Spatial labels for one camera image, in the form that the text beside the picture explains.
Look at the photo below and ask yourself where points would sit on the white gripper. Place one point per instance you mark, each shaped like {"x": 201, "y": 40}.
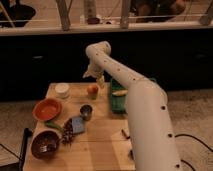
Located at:
{"x": 95, "y": 71}

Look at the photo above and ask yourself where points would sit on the orange red apple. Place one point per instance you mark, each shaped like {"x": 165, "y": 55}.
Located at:
{"x": 92, "y": 89}

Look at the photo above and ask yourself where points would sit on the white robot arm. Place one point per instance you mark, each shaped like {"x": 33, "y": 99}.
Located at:
{"x": 150, "y": 127}

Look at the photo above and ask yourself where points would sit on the small metal cup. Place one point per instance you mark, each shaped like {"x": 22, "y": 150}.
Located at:
{"x": 86, "y": 112}

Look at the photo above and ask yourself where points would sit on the yellow banana in tray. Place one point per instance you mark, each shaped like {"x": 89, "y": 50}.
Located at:
{"x": 119, "y": 93}

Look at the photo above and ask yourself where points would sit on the white round container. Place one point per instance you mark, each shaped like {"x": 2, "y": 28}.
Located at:
{"x": 62, "y": 90}

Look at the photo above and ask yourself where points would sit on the green plastic tray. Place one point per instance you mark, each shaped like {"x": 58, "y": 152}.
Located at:
{"x": 116, "y": 103}

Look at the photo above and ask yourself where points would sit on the blue sponge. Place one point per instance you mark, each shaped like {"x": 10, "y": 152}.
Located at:
{"x": 78, "y": 125}

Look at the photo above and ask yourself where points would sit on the orange bowl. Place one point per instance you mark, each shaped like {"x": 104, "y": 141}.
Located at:
{"x": 47, "y": 109}

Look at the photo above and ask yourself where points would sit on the dark grape bunch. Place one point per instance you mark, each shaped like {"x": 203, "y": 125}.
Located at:
{"x": 67, "y": 133}

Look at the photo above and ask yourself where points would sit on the green chili pepper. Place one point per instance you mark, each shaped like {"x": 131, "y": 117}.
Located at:
{"x": 53, "y": 125}

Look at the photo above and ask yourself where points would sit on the dark brown bowl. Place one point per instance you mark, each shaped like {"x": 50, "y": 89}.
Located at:
{"x": 45, "y": 145}

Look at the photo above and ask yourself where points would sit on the black pole beside table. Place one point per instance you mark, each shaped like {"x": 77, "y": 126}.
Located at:
{"x": 26, "y": 135}

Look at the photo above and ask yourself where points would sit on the white handled brush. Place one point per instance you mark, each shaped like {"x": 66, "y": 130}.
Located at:
{"x": 131, "y": 154}

